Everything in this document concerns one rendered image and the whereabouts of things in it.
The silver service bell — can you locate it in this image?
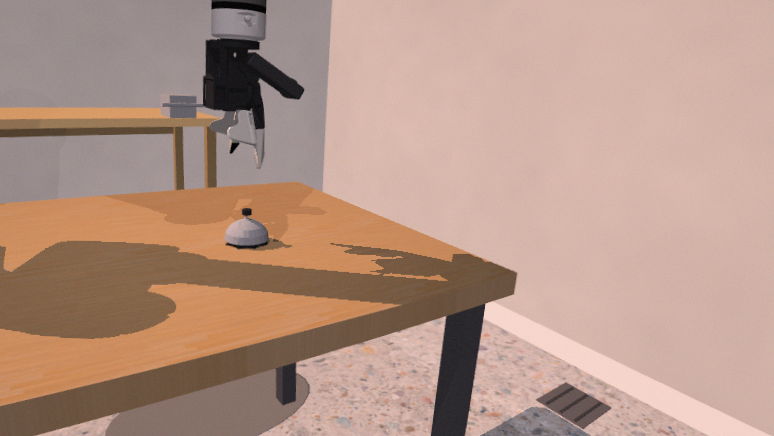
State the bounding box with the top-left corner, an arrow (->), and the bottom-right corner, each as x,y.
224,208 -> 269,249

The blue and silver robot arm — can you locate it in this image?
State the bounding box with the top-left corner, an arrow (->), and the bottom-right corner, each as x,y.
211,0 -> 304,99

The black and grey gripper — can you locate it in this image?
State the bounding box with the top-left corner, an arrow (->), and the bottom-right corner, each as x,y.
203,39 -> 265,169

